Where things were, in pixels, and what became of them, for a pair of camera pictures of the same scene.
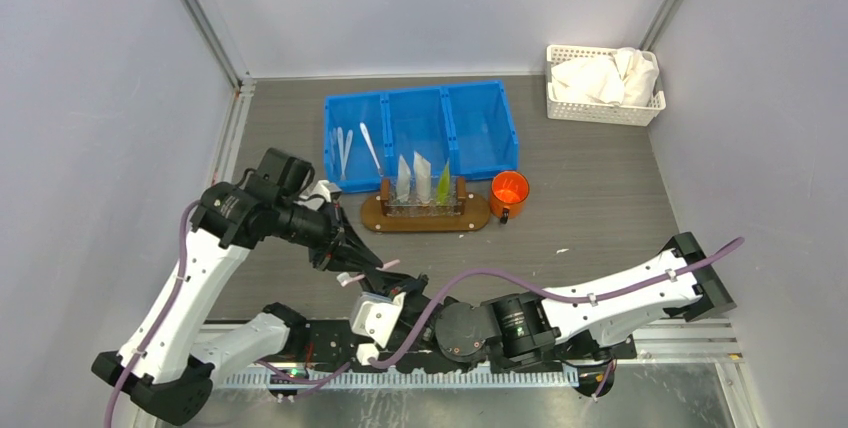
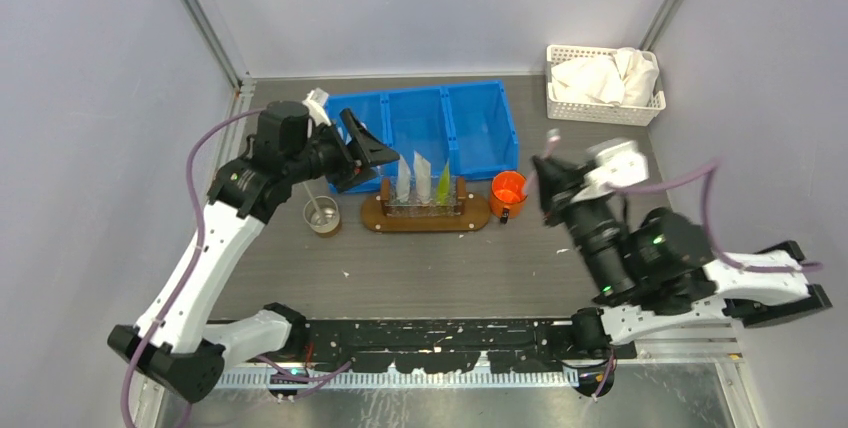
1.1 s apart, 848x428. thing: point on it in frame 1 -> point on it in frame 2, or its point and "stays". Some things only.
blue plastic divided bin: (470, 125) stays
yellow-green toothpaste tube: (443, 187) stays
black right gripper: (410, 285) -> (557, 183)
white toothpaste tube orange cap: (422, 170) stays
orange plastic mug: (509, 193) stays
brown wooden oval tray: (474, 217) stays
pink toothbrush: (344, 278) -> (553, 137)
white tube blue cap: (403, 181) stays
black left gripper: (339, 230) -> (370, 151)
